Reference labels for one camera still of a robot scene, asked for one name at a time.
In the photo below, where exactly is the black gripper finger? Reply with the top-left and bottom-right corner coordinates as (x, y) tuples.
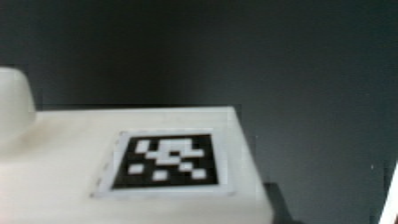
(262, 182), (303, 224)

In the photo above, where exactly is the white drawer tray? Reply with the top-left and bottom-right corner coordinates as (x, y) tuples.
(0, 67), (273, 224)

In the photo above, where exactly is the white drawer cabinet box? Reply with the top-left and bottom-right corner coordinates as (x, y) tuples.
(369, 158), (398, 224)

